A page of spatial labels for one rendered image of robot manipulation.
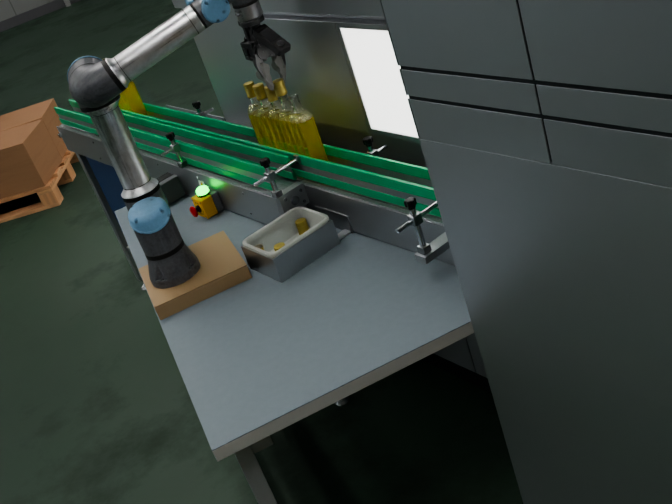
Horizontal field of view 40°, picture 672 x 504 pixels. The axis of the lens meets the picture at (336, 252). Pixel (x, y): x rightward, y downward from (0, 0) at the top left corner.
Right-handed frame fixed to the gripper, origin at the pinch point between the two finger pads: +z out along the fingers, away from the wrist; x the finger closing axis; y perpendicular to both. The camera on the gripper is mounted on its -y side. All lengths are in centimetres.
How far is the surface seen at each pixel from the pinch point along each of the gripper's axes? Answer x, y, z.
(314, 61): -11.8, -3.7, -1.9
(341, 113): -11.9, -8.9, 14.4
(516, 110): 22, -118, -16
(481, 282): 22, -96, 27
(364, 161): -3.1, -26.4, 23.0
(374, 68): -12.3, -31.2, -1.7
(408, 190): 4, -53, 23
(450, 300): 17, -75, 42
